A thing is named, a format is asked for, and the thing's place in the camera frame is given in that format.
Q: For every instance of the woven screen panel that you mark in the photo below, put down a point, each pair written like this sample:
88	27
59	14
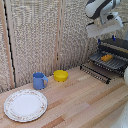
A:
75	33
33	36

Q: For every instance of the yellow bowl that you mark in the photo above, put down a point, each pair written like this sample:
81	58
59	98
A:
61	75

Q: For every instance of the white rounded blurry object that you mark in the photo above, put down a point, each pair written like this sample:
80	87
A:
122	118
125	75

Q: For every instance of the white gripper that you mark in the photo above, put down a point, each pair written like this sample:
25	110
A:
105	27

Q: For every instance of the black dish rack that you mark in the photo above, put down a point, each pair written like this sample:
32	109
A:
111	65

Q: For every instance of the white plate with floral rim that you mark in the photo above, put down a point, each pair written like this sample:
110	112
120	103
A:
25	105

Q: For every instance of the wooden screen post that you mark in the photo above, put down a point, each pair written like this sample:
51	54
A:
7	46
59	36

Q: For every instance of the blue mug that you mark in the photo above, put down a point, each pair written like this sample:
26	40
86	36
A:
39	81

